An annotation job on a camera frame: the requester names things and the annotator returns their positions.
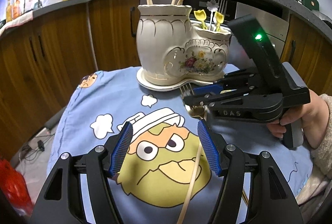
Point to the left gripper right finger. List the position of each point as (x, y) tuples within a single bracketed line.
[(213, 145)]

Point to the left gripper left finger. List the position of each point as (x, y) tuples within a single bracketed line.
[(117, 147)]

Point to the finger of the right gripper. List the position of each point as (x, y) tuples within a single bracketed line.
[(238, 82), (225, 101)]

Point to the gold fork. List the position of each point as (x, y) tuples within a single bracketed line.
[(195, 109)]

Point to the silver flower-end spoon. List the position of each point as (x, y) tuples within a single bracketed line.
[(212, 7)]

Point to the fuzzy beige sleeve forearm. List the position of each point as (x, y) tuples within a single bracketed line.
[(318, 186)]

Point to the person right hand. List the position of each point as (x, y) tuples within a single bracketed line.
[(298, 117)]

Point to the blue cartoon tablecloth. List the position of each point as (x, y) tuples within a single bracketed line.
[(153, 182)]

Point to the cream boot-shaped ceramic holder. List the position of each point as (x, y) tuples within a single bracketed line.
[(173, 50)]

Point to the yellow tulip pick right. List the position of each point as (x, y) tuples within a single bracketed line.
[(218, 20)]

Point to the yellow tulip pick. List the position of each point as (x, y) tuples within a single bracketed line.
[(218, 20), (200, 16)]

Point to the silver fork in holder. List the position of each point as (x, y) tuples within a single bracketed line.
[(223, 7)]

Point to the yellow tulip pick left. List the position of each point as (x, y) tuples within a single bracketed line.
[(200, 16)]

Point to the red plastic bag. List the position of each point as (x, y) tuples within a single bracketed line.
[(14, 187)]

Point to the wooden base cabinets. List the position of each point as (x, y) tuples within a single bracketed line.
[(44, 60)]

